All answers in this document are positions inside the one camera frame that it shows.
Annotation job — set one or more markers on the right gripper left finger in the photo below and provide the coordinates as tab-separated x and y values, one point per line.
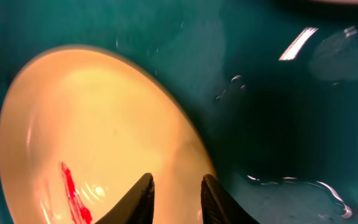
136	206

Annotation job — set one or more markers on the white round plate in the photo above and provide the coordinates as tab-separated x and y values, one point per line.
354	2

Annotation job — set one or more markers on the yellow green-rimmed round plate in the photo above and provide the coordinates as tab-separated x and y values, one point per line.
80	126

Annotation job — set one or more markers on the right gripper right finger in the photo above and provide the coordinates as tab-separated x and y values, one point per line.
218	207

